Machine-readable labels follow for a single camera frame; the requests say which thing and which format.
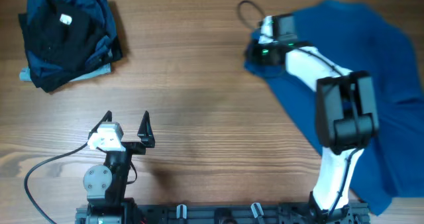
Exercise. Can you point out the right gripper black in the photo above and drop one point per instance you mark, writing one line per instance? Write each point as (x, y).
(253, 55)

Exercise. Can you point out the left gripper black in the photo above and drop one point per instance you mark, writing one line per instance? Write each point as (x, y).
(130, 147)

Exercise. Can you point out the blue t-shirt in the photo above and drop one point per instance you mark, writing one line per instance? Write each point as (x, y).
(356, 38)

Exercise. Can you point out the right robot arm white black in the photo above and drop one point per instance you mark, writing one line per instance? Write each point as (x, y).
(340, 113)

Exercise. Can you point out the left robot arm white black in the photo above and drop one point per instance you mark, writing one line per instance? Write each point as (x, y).
(106, 184)

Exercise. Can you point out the black folded garment on pile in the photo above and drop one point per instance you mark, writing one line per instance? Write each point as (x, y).
(66, 40)

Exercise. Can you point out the light grey folded garment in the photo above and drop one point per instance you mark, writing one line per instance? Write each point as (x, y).
(105, 69)

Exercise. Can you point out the dark blue folded garment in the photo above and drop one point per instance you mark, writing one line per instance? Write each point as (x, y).
(89, 2)

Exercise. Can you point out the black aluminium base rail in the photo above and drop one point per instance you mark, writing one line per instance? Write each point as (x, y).
(283, 213)

